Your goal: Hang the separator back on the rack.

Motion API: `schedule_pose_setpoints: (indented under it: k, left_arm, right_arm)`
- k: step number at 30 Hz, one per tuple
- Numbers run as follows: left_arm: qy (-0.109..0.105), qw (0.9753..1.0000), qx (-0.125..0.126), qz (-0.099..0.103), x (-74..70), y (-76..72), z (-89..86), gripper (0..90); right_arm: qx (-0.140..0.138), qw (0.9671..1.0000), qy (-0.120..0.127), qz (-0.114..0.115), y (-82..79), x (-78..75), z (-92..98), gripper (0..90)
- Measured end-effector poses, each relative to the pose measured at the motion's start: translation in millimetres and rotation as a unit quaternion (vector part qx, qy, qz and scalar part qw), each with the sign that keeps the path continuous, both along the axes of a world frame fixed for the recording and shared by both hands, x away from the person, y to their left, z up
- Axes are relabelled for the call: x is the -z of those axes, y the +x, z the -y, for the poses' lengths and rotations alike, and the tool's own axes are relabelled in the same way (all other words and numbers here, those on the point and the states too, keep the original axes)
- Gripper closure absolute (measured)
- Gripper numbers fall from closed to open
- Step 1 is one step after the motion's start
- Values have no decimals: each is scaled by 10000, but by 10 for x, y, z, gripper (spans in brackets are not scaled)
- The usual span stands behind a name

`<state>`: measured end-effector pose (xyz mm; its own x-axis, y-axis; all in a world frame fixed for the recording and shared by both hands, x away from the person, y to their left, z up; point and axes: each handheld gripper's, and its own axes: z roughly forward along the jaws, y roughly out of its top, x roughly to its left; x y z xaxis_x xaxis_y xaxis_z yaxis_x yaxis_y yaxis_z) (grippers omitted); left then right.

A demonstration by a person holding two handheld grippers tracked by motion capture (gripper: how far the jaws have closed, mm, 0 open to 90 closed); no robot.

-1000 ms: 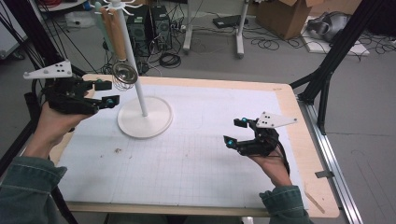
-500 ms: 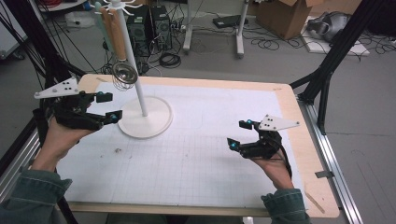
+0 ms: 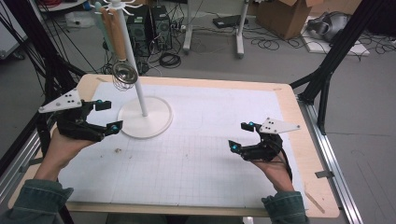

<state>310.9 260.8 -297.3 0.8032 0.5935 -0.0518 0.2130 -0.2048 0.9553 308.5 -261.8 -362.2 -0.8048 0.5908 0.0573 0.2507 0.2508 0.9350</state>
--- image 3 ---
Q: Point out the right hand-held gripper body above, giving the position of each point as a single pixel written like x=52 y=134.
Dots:
x=267 y=149

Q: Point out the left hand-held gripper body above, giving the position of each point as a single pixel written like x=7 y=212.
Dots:
x=74 y=124

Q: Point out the white utensil stand with hooks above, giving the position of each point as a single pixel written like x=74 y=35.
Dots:
x=149 y=124

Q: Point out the person's right hand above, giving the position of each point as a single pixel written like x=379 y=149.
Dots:
x=278 y=174

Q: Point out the person's left hand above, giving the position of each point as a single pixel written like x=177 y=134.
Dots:
x=59 y=155

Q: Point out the white foam mat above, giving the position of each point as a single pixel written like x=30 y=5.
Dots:
x=202 y=155

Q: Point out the wooden strip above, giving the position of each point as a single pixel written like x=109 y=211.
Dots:
x=314 y=202

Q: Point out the wooden table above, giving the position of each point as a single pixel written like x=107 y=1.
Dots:
x=186 y=81

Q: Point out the black computer tower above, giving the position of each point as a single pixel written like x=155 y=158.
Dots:
x=137 y=28
x=160 y=25

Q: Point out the clear plastic bag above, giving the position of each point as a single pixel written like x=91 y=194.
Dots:
x=79 y=20

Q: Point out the white metal stand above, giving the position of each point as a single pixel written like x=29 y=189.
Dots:
x=239 y=37

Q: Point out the white cabinet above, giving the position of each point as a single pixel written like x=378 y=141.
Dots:
x=9 y=40

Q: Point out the round white table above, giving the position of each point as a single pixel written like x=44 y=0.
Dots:
x=62 y=6

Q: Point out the black flat box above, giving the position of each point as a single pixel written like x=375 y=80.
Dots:
x=229 y=21

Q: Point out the large cardboard box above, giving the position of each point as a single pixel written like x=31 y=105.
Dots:
x=280 y=18

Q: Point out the black metal stand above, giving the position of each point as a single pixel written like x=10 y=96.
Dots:
x=336 y=46

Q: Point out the grey and black bag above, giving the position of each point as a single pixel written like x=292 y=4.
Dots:
x=330 y=25

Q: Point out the white foam board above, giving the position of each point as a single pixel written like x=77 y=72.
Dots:
x=358 y=49

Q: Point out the black frame strut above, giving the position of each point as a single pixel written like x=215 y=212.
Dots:
x=53 y=77

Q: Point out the aluminium rail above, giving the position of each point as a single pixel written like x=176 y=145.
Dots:
x=323 y=149
x=25 y=155

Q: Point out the grey metal bracket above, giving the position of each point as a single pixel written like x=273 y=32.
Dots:
x=323 y=174
x=31 y=162

